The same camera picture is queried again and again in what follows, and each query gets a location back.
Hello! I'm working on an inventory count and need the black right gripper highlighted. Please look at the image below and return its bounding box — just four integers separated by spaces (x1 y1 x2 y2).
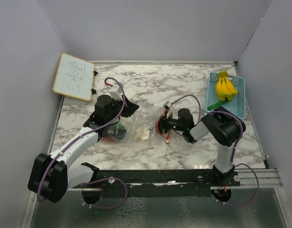
150 111 186 134

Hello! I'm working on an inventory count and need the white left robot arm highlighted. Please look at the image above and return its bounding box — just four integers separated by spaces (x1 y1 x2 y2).
28 95 139 203

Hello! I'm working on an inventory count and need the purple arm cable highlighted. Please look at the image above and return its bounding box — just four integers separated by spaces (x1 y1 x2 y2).
36 77 129 210
171 94 260 208

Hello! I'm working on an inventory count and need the white fake mushroom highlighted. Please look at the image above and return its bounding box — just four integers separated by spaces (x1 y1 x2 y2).
134 127 150 140

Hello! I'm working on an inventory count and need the clear zip top bag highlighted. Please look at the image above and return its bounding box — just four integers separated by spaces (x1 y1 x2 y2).
126 103 165 143
100 117 127 143

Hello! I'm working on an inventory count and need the green fake vegetable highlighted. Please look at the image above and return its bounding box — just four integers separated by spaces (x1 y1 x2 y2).
111 123 127 141

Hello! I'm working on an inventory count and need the small whiteboard with wooden frame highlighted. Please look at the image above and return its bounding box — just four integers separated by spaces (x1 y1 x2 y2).
52 53 95 101

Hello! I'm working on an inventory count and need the yellow fake banana bunch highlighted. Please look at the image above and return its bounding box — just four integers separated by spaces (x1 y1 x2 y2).
215 71 238 101

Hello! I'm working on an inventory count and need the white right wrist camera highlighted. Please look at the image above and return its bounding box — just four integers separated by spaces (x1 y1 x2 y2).
163 101 173 118

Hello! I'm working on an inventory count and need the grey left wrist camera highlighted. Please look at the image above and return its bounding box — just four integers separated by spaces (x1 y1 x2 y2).
109 83 123 101

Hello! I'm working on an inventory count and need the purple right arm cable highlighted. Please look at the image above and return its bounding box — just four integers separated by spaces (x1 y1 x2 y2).
171 94 260 208

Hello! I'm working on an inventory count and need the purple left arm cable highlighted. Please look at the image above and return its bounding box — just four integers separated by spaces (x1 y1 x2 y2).
36 77 129 210

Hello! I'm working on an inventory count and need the green fake food in basket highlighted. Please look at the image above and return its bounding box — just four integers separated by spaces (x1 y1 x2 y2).
207 101 224 111

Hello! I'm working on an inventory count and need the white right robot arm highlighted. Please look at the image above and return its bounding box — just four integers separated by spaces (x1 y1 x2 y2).
156 106 246 186

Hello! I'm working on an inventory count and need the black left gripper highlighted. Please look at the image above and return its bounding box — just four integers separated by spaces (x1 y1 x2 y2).
106 95 139 123

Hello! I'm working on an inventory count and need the black metal base rail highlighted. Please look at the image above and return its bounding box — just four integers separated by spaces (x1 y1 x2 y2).
82 162 240 198

